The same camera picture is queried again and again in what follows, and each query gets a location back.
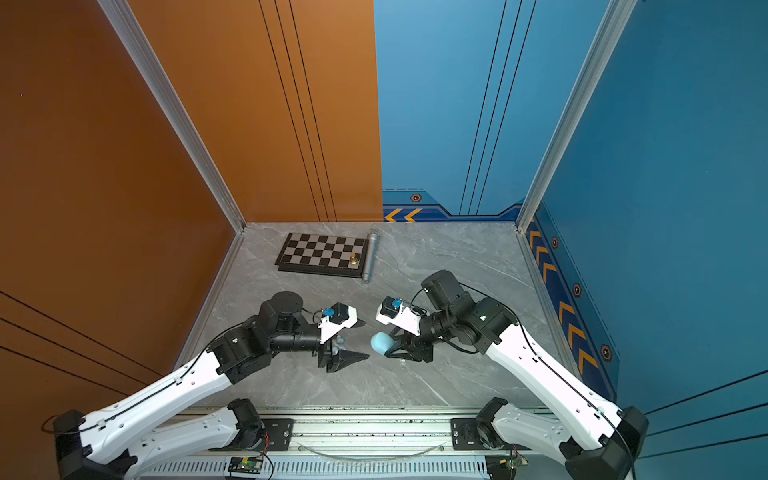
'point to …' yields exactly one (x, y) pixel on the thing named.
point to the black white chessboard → (319, 254)
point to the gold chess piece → (353, 261)
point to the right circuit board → (504, 467)
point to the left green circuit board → (247, 465)
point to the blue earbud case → (381, 342)
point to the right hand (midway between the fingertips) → (389, 343)
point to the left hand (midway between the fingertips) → (365, 335)
